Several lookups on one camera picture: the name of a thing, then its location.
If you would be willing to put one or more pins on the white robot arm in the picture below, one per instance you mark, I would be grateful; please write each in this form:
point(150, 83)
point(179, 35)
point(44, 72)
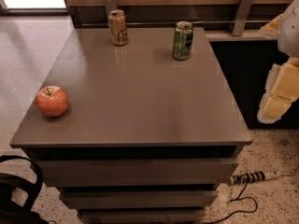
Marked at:
point(288, 32)

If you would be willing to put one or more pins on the metal wall bracket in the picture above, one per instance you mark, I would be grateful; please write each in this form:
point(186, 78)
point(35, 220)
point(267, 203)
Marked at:
point(241, 17)
point(109, 6)

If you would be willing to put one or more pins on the grey drawer cabinet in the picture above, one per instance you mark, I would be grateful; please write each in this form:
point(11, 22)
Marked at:
point(146, 138)

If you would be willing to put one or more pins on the green soda can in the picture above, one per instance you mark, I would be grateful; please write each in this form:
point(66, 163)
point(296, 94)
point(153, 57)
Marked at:
point(182, 43)

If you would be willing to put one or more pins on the white power strip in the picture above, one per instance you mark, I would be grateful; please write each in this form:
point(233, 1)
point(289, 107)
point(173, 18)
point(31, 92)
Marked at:
point(253, 177)

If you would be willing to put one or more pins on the right metal wall bracket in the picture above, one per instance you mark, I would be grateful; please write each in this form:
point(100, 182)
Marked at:
point(241, 17)

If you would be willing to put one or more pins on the red apple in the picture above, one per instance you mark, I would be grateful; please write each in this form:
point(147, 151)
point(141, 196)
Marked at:
point(52, 101)

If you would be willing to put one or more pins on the left metal wall bracket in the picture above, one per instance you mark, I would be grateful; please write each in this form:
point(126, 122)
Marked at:
point(109, 6)

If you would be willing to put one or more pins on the gold soda can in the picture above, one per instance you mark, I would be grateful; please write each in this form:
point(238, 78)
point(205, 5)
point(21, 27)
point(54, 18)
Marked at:
point(117, 21)

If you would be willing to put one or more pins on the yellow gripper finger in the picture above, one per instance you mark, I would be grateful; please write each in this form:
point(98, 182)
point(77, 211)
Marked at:
point(281, 91)
point(271, 28)

